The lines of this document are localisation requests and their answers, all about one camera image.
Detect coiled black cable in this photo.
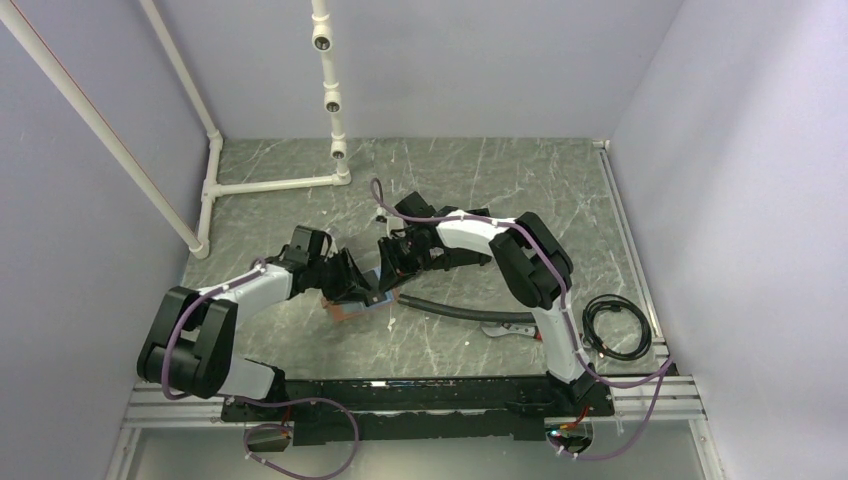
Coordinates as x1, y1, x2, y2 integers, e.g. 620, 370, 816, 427
581, 294, 653, 363

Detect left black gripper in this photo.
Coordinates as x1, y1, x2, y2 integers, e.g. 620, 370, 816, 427
309, 248, 374, 305

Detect white pvc pipe frame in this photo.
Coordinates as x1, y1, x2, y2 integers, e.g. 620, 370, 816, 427
0, 0, 353, 260

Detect aluminium frame rail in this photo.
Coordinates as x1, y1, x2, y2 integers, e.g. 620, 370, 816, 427
593, 140, 706, 429

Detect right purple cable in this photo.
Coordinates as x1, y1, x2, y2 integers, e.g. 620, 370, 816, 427
368, 177, 673, 463

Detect black corrugated hose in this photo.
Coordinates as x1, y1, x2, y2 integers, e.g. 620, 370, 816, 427
396, 294, 538, 325

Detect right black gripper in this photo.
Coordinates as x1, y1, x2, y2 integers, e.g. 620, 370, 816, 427
378, 228, 428, 292

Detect purple cable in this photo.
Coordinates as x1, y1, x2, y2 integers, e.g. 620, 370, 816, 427
368, 177, 673, 463
160, 258, 362, 480

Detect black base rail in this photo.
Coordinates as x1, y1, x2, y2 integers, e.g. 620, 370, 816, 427
219, 367, 615, 446

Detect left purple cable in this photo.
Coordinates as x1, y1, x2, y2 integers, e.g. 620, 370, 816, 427
160, 258, 362, 480

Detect black plastic card tray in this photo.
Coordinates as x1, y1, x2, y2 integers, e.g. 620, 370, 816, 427
395, 191, 437, 229

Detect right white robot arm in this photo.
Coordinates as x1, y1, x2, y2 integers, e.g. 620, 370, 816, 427
377, 210, 614, 416

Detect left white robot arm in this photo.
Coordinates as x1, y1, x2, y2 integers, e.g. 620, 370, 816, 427
136, 226, 375, 420

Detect brown leather card holder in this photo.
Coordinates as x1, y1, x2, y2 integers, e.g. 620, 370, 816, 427
320, 267, 397, 322

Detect red handled pruning shears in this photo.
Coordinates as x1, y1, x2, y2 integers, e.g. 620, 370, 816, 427
480, 323, 540, 340

